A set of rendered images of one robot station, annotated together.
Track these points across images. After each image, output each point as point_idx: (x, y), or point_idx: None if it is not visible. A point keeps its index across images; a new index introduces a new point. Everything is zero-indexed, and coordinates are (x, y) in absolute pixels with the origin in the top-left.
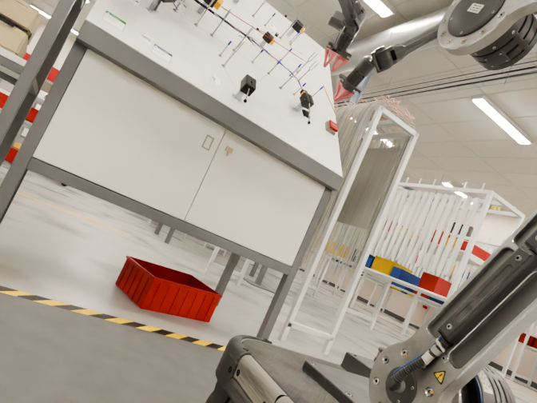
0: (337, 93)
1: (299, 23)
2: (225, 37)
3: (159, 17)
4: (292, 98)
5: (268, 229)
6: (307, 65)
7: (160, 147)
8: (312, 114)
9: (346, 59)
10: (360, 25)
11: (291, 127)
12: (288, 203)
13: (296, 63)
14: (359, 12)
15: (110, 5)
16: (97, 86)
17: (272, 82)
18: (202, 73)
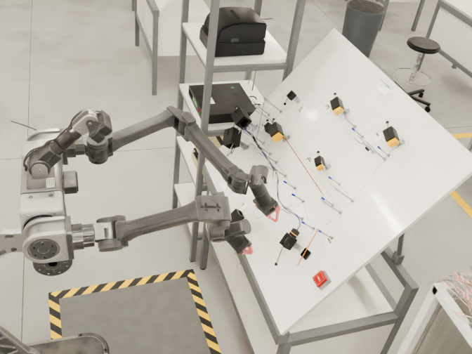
0: (248, 247)
1: (385, 135)
2: (289, 163)
3: (246, 152)
4: (307, 233)
5: (256, 338)
6: (384, 191)
7: (225, 241)
8: (317, 257)
9: (264, 214)
10: (234, 189)
11: (272, 261)
12: (263, 328)
13: (365, 188)
14: (227, 178)
15: (223, 151)
16: None
17: (297, 211)
18: (238, 199)
